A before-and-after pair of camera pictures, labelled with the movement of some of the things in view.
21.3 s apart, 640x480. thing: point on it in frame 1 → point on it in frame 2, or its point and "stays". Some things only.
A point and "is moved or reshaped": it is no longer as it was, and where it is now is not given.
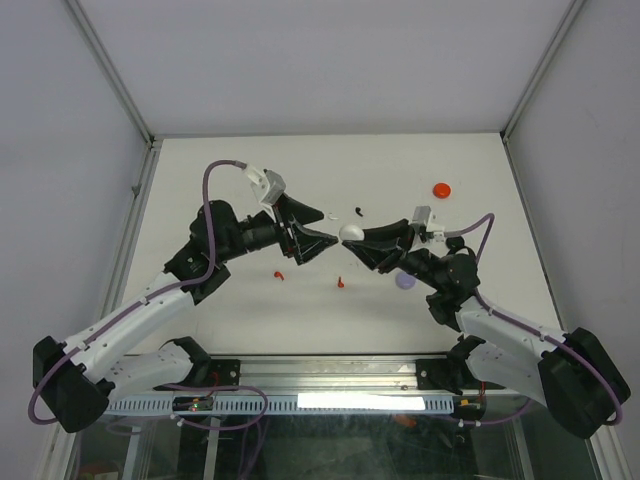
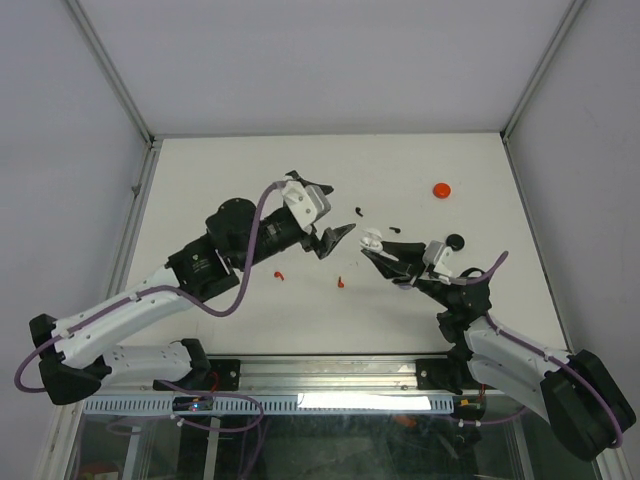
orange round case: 441,190 stays
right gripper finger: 389,233 → 408,253
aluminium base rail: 329,372 stays
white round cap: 351,232 is moved or reshaped
